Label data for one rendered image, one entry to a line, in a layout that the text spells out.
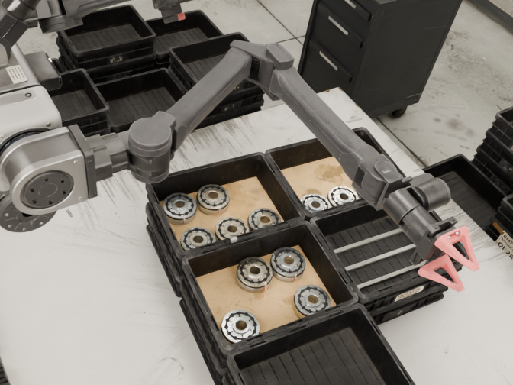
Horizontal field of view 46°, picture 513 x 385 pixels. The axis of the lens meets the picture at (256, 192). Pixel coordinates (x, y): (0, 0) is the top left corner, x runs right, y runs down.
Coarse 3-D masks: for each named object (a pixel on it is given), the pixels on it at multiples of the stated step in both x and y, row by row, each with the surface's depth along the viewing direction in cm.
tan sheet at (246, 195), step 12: (240, 180) 197; (252, 180) 197; (228, 192) 192; (240, 192) 193; (252, 192) 194; (264, 192) 195; (240, 204) 190; (252, 204) 191; (264, 204) 191; (204, 216) 185; (216, 216) 185; (228, 216) 186; (240, 216) 187; (180, 228) 180
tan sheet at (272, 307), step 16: (304, 256) 180; (224, 272) 172; (304, 272) 176; (208, 288) 168; (224, 288) 168; (240, 288) 169; (272, 288) 170; (288, 288) 171; (208, 304) 164; (224, 304) 165; (240, 304) 166; (256, 304) 166; (272, 304) 167; (288, 304) 168; (272, 320) 164; (288, 320) 164
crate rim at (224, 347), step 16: (304, 224) 175; (240, 240) 168; (320, 240) 172; (192, 256) 162; (192, 272) 158; (336, 272) 165; (192, 288) 157; (352, 288) 162; (352, 304) 159; (208, 320) 150; (304, 320) 153; (256, 336) 149; (224, 352) 146
